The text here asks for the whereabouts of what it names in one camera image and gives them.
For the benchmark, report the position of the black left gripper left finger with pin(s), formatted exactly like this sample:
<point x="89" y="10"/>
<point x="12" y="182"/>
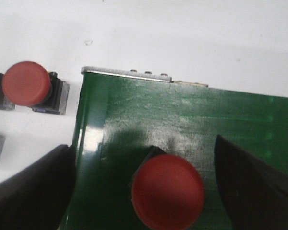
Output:
<point x="37" y="197"/>

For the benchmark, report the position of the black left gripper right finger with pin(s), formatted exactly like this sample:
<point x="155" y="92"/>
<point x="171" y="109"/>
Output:
<point x="254" y="194"/>

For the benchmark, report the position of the green conveyor belt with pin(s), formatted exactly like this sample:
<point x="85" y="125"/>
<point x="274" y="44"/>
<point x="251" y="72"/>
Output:
<point x="119" y="119"/>

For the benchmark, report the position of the metal belt end bracket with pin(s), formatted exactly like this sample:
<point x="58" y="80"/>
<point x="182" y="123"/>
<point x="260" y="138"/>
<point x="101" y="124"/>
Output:
<point x="133" y="74"/>

